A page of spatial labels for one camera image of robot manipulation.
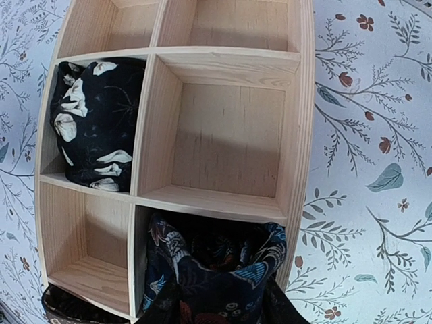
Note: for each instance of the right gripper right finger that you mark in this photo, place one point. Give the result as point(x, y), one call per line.
point(277, 309)

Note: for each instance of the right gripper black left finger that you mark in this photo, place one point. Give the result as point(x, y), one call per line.
point(166, 306)

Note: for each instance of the dark floral tie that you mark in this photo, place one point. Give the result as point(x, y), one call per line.
point(223, 265)

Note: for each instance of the wooden compartment box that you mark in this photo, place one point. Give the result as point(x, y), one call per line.
point(224, 130)

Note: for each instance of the floral tablecloth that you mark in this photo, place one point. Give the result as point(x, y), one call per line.
point(364, 248)

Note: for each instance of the rolled dark tie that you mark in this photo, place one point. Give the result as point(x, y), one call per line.
point(63, 307)

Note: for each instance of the rolled tie with white dots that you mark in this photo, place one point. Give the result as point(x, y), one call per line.
point(94, 113)

